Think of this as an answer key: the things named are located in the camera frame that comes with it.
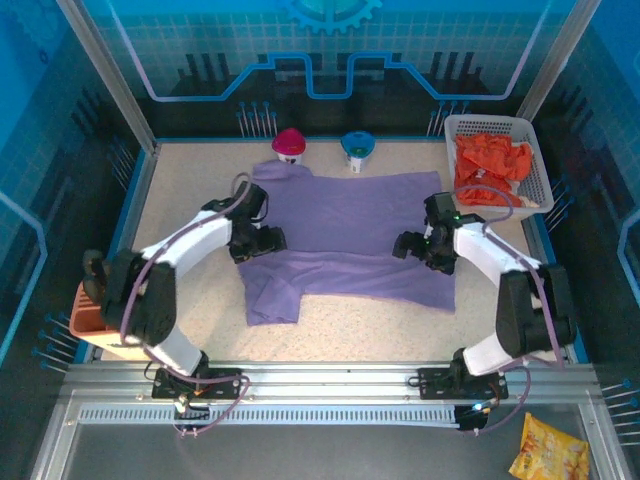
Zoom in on purple t-shirt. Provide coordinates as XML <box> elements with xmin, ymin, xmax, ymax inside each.
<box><xmin>237</xmin><ymin>160</ymin><xmax>457</xmax><ymax>327</ymax></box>

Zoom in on orange t-shirt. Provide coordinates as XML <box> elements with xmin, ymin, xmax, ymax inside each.
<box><xmin>453</xmin><ymin>132</ymin><xmax>534</xmax><ymax>207</ymax></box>

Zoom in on pink-lidded berry yogurt cup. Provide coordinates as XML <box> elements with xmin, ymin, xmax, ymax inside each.
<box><xmin>271</xmin><ymin>127</ymin><xmax>308</xmax><ymax>166</ymax></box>

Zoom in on white perforated plastic basket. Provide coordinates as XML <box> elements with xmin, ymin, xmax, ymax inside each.
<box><xmin>443</xmin><ymin>114</ymin><xmax>555</xmax><ymax>220</ymax></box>

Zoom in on blue-lidded white cup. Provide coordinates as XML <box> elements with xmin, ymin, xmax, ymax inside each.
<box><xmin>340</xmin><ymin>130</ymin><xmax>376</xmax><ymax>174</ymax></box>

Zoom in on orange knife block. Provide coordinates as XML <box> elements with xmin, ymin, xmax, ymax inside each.
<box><xmin>68</xmin><ymin>279</ymin><xmax>151</xmax><ymax>360</ymax></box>

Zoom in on yellow snack bag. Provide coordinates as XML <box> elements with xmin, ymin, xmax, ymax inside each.
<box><xmin>508</xmin><ymin>412</ymin><xmax>591</xmax><ymax>480</ymax></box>

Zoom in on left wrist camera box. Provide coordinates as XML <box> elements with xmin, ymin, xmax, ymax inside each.
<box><xmin>239</xmin><ymin>183</ymin><xmax>270</xmax><ymax>222</ymax></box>

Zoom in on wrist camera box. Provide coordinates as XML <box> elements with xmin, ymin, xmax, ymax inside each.
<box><xmin>239</xmin><ymin>183</ymin><xmax>270</xmax><ymax>222</ymax></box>
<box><xmin>423</xmin><ymin>192</ymin><xmax>457</xmax><ymax>226</ymax></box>

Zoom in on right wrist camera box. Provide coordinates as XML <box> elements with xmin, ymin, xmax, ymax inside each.
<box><xmin>423</xmin><ymin>192</ymin><xmax>457</xmax><ymax>226</ymax></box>

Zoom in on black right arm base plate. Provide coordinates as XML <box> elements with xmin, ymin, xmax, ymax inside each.
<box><xmin>417</xmin><ymin>366</ymin><xmax>510</xmax><ymax>401</ymax></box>

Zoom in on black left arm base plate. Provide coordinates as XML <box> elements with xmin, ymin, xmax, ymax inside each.
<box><xmin>151</xmin><ymin>367</ymin><xmax>246</xmax><ymax>401</ymax></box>

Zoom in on aluminium mounting rail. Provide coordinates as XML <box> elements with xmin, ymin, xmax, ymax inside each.
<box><xmin>63</xmin><ymin>362</ymin><xmax>599</xmax><ymax>397</ymax></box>

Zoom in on black knife handles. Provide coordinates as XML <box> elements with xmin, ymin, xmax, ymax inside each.
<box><xmin>82</xmin><ymin>248</ymin><xmax>114</xmax><ymax>306</ymax></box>

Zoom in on slotted grey cable duct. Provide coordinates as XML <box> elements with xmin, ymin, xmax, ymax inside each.
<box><xmin>77</xmin><ymin>405</ymin><xmax>461</xmax><ymax>427</ymax></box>

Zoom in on aluminium frame post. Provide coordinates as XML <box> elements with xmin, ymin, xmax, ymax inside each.
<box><xmin>55</xmin><ymin>0</ymin><xmax>160</xmax><ymax>154</ymax></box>
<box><xmin>516</xmin><ymin>0</ymin><xmax>602</xmax><ymax>122</ymax></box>

